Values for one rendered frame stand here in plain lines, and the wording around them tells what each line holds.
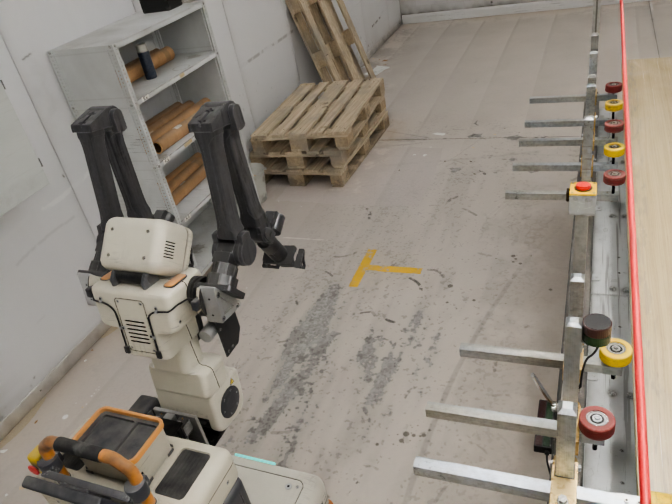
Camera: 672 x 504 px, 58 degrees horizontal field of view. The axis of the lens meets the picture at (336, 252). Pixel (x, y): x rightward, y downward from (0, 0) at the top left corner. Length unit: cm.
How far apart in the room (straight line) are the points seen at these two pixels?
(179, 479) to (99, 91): 227
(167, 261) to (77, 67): 199
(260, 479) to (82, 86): 223
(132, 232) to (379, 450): 149
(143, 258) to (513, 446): 169
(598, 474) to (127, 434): 127
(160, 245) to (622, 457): 137
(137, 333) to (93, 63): 194
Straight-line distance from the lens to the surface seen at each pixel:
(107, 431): 185
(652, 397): 167
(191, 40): 414
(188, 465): 178
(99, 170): 191
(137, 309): 173
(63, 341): 370
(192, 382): 191
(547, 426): 162
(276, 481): 234
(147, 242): 167
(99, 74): 344
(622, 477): 186
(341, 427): 281
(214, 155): 161
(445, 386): 291
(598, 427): 157
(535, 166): 286
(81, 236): 371
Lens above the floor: 209
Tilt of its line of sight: 32 degrees down
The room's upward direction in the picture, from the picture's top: 12 degrees counter-clockwise
